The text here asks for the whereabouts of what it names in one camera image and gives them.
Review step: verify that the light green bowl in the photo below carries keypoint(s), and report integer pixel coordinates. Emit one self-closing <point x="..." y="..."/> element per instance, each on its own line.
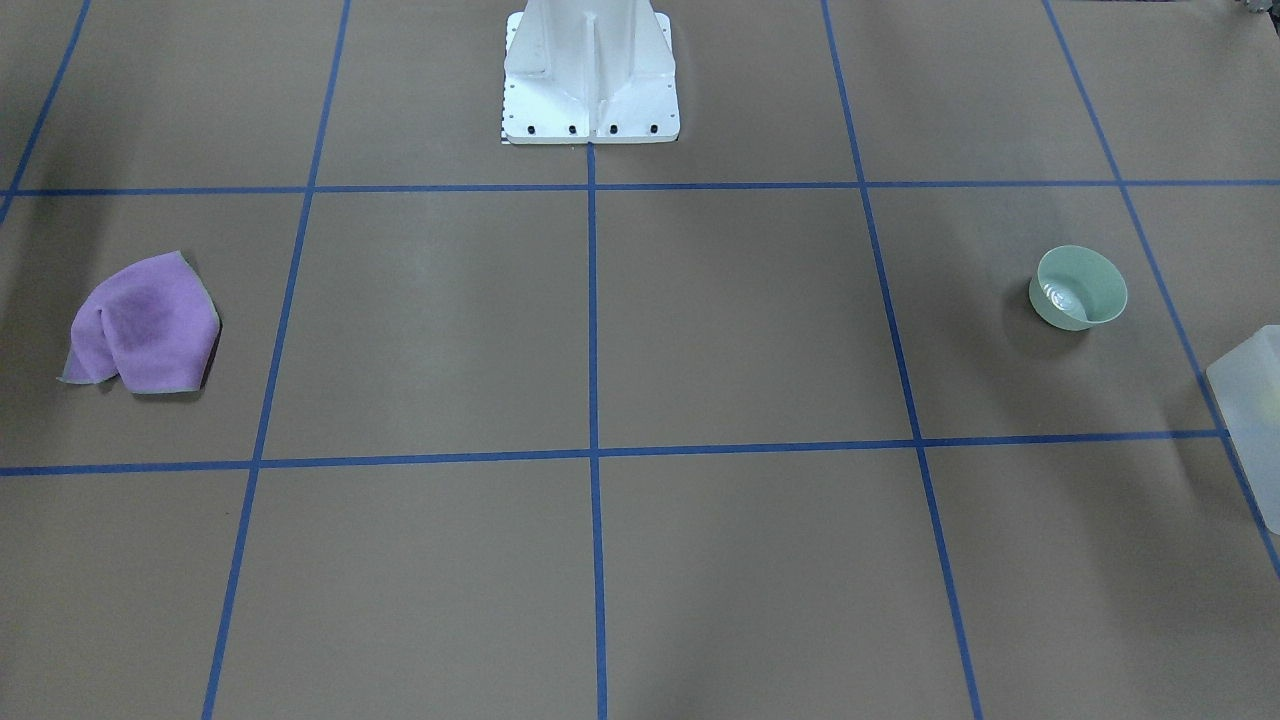
<point x="1075" y="289"/>

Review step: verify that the purple microfiber cloth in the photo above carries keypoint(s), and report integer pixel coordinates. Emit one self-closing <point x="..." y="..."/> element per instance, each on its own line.
<point x="152" y="325"/>

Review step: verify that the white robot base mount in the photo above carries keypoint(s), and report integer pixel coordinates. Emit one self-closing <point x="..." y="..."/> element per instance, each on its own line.
<point x="589" y="72"/>

